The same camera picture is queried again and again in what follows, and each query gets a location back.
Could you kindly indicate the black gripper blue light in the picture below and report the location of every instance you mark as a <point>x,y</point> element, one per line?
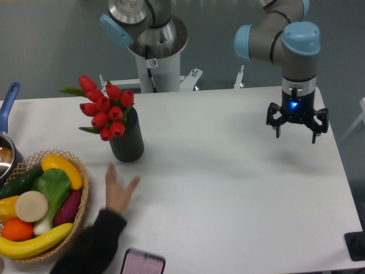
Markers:
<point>298,107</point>

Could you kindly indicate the black sleeved forearm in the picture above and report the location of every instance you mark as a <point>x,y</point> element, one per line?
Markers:
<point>95,247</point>

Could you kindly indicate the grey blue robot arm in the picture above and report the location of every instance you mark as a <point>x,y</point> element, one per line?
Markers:
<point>282,37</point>

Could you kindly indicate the dark grey ribbed vase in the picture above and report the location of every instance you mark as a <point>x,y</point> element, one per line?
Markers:
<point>130,146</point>

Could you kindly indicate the person's bare hand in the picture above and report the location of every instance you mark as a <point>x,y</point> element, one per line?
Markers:
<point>118,196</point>

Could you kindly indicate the black device at table edge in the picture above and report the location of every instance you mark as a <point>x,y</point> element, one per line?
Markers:
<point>355,245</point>

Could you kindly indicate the red tulip bouquet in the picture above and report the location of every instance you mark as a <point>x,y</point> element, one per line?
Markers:
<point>112,112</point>

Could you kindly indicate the smartphone with pink screen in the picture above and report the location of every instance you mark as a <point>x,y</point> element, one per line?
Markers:
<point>140,262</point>

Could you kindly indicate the purple sweet potato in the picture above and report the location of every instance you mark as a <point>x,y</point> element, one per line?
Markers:
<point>69,209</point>

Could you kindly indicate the green bok choy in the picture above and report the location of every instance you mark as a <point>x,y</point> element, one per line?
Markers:
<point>55,186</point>

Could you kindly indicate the woven wicker basket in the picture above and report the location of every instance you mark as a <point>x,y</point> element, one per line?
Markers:
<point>35,161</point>

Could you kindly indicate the beige round slice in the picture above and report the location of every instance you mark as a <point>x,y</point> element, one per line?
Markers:
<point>31,206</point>

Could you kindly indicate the green cucumber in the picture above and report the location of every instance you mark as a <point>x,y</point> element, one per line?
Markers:
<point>22,183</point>

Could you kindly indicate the yellow bell pepper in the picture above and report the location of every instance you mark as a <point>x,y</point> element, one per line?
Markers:
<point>7,208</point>

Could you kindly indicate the orange fruit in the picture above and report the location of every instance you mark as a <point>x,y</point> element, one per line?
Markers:
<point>17,230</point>

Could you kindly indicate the yellow banana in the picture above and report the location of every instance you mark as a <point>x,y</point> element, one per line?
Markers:
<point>44,243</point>

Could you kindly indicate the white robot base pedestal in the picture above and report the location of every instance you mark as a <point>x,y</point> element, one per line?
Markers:
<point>157,54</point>

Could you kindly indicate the blue handled saucepan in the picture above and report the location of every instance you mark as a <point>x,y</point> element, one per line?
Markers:
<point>10,156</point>

